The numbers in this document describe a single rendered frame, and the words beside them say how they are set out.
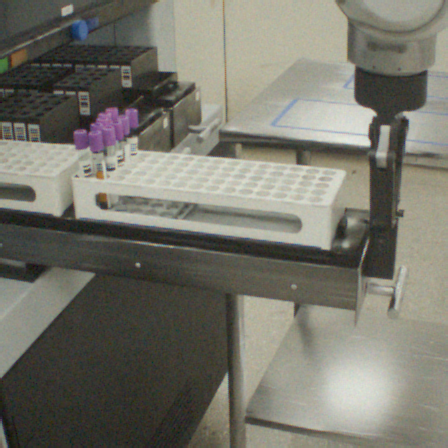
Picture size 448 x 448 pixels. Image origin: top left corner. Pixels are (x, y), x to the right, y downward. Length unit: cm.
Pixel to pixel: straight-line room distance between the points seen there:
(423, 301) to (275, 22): 140
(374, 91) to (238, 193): 18
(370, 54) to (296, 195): 18
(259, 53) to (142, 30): 184
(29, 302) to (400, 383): 81
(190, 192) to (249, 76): 248
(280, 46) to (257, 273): 245
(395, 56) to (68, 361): 59
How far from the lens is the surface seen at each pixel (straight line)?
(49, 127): 110
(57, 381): 106
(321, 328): 167
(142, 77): 138
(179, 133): 135
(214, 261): 85
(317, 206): 81
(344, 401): 148
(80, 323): 109
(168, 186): 86
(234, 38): 329
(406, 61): 76
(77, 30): 112
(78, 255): 92
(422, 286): 241
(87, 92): 121
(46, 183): 92
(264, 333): 216
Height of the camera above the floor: 120
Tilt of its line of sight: 26 degrees down
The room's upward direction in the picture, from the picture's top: 2 degrees counter-clockwise
